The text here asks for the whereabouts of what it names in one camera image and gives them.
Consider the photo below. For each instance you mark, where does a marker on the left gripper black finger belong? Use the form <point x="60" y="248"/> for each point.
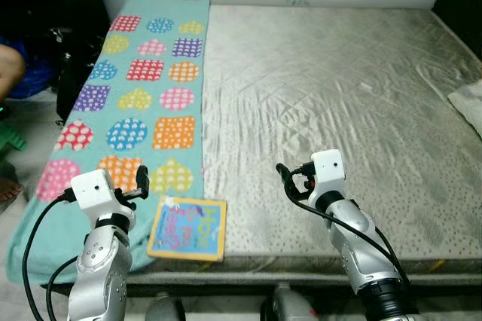
<point x="142" y="181"/>

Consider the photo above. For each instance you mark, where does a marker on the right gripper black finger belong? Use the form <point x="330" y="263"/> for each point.
<point x="284" y="173"/>

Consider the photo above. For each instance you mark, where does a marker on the teal heart-print blanket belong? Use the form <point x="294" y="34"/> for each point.
<point x="143" y="117"/>

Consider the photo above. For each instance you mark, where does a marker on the blue yellow-edged children's book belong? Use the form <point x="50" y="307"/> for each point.
<point x="188" y="229"/>

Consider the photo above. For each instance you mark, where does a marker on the white pillow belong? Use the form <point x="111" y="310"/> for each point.
<point x="471" y="106"/>

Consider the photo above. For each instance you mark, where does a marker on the person's bare forearm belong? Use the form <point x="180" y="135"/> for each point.
<point x="10" y="71"/>

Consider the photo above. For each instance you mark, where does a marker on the grey patterned mattress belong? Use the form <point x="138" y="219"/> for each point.
<point x="339" y="110"/>

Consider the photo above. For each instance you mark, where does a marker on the black backpack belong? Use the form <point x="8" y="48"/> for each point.
<point x="75" y="80"/>

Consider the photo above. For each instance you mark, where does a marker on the silver left robot leg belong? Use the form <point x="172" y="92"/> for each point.
<point x="166" y="310"/>

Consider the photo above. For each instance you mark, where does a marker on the silver robot leg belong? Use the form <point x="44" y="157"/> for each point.
<point x="290" y="306"/>
<point x="166" y="310"/>

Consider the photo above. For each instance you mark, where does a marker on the silver right robot leg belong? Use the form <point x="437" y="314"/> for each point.
<point x="290" y="306"/>

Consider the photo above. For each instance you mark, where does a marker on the green plastic stool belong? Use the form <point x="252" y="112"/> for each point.
<point x="11" y="140"/>

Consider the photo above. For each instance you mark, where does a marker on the blue cloth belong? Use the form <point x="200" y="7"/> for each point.
<point x="41" y="80"/>

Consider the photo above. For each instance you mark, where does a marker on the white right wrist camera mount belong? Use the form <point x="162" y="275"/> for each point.
<point x="327" y="170"/>

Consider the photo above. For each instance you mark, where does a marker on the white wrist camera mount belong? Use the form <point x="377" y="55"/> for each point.
<point x="327" y="170"/>
<point x="96" y="191"/>

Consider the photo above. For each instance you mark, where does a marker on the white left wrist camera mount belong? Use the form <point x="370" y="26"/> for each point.
<point x="96" y="191"/>

